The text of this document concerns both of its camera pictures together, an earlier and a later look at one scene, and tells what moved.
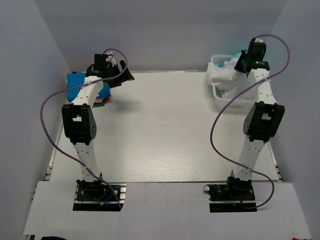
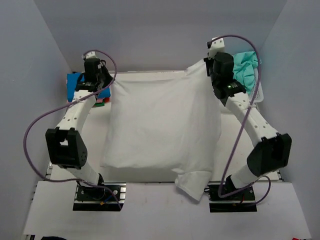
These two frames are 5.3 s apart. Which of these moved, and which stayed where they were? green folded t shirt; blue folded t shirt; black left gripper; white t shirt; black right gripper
Moved: black left gripper; black right gripper; white t shirt
Stayed: green folded t shirt; blue folded t shirt
